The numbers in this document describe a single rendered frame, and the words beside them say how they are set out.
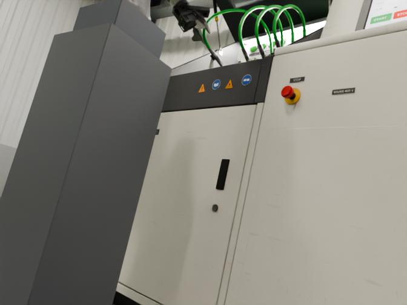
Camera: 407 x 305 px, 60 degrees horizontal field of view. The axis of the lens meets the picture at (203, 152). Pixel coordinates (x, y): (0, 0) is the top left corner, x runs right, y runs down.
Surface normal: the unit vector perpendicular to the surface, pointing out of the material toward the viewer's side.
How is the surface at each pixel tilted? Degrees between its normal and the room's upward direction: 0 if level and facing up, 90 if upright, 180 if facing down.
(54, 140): 90
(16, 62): 90
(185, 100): 90
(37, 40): 90
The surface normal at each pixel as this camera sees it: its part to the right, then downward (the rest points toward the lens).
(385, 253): -0.67, -0.29
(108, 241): 0.81, 0.07
